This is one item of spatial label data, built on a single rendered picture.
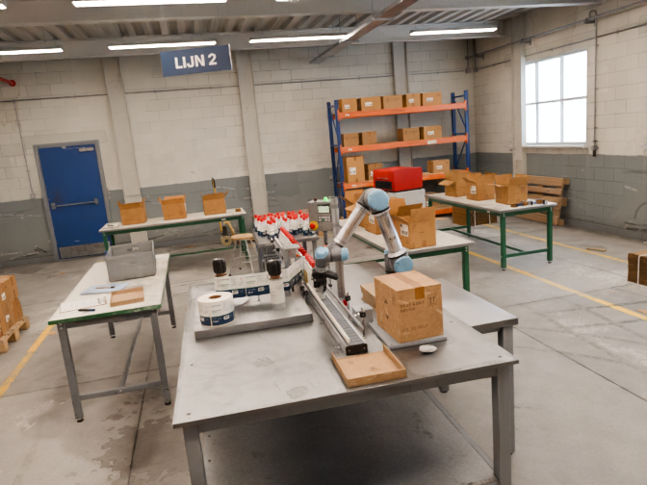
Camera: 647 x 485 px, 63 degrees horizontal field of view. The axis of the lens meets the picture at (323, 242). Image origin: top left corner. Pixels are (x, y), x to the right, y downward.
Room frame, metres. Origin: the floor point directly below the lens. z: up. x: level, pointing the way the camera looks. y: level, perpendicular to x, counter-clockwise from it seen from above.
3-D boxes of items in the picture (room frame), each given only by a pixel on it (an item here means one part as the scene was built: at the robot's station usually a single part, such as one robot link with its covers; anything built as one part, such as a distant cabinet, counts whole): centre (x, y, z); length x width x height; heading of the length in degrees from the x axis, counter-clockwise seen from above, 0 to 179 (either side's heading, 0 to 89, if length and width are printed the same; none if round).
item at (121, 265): (4.75, 1.76, 0.91); 0.60 x 0.40 x 0.22; 17
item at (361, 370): (2.23, -0.15, 0.85); 0.30 x 0.26 x 0.04; 11
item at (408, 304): (2.61, -0.41, 0.99); 0.30 x 0.24 x 0.27; 15
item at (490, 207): (7.55, -2.34, 0.39); 2.20 x 0.80 x 0.78; 13
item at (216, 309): (2.93, 0.65, 0.95); 0.20 x 0.20 x 0.14
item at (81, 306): (3.76, 1.81, 0.81); 0.38 x 0.36 x 0.02; 13
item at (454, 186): (8.13, -2.15, 0.97); 0.51 x 0.36 x 0.37; 106
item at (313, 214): (3.33, -0.01, 1.38); 0.17 x 0.10 x 0.19; 66
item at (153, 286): (4.48, 1.78, 0.40); 1.90 x 0.75 x 0.80; 13
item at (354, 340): (3.21, 0.05, 0.86); 1.65 x 0.08 x 0.04; 11
